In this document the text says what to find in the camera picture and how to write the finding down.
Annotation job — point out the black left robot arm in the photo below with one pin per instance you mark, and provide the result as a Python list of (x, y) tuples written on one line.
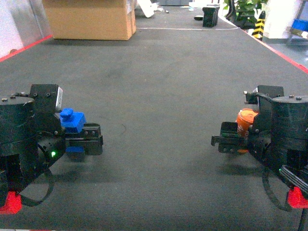
[(35, 131)]

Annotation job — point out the blue block part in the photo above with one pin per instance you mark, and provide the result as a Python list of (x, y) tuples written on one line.
[(72, 121)]

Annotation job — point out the green potted plant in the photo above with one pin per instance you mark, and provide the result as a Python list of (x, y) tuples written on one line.
[(242, 12)]

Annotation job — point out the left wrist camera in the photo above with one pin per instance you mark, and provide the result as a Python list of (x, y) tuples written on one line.
[(59, 98)]

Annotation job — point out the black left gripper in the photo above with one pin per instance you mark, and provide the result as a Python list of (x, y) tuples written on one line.
[(51, 138)]

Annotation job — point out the small black flat object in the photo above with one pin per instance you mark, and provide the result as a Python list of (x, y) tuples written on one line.
[(198, 18)]

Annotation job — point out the orange cylindrical cap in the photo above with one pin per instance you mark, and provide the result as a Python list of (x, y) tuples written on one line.
[(244, 120)]

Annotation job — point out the yellow black striped bollard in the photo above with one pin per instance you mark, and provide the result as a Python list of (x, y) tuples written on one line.
[(259, 27)]

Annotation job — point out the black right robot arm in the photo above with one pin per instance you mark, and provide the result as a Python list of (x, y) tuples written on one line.
[(275, 133)]

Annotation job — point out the black box device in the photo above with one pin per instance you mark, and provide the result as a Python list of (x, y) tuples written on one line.
[(210, 18)]

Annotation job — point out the large cardboard box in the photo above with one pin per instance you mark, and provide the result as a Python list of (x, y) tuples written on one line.
[(91, 19)]

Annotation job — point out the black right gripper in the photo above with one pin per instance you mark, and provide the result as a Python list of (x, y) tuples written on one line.
[(231, 139)]

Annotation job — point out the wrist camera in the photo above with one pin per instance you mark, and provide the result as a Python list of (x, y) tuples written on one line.
[(59, 98), (251, 97)]

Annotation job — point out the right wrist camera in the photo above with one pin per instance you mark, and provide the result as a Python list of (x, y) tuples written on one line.
[(251, 97)]

